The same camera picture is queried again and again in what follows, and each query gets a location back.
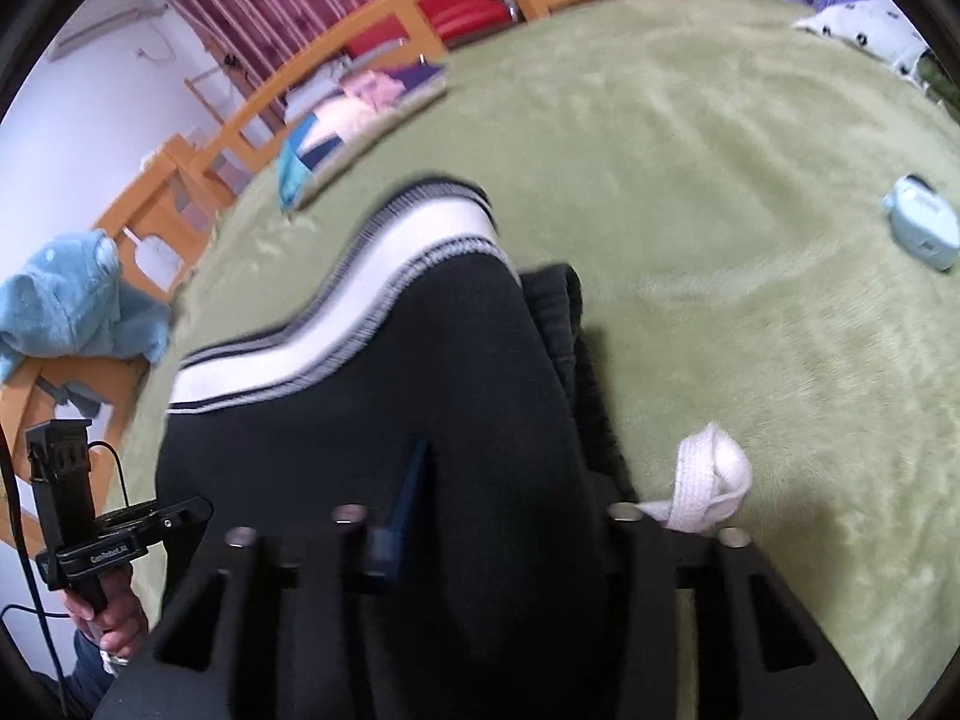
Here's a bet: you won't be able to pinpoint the grey cloth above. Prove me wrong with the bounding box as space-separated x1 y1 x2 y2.
37 375 113 421

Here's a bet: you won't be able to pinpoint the geometric patterned pillow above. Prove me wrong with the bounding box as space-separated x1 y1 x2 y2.
276 61 451 212

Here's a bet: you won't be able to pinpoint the person's left forearm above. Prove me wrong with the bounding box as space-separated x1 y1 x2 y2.
34 630 125 720

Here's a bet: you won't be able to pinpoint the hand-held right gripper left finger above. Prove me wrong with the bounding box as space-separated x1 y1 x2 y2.
94 439 432 720

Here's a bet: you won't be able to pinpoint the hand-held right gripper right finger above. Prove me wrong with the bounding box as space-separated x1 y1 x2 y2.
600 502 878 720

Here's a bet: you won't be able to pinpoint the white flower-print pillow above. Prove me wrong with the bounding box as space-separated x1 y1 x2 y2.
793 0 960 117

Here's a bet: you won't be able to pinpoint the black pants with white stripe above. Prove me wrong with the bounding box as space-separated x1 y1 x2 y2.
154 178 755 720

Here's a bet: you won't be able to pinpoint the white wall conduit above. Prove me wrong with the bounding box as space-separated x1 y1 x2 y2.
52 4 170 61

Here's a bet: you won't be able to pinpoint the black cable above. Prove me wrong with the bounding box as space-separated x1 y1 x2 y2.
0 427 128 717

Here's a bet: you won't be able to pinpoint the red patterned curtain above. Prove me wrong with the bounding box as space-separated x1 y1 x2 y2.
146 0 586 102

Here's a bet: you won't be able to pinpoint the green fleece blanket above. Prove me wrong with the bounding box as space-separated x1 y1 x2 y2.
97 0 960 720

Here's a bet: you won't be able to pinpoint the blue plush toy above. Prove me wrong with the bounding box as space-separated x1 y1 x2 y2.
0 231 172 383

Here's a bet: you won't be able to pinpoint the light blue case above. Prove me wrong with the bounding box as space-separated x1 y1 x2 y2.
881 174 960 272

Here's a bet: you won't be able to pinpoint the person's left hand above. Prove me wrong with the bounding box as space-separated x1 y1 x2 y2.
64 564 151 672

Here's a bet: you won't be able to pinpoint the wooden bed frame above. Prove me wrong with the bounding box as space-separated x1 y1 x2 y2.
0 0 762 548

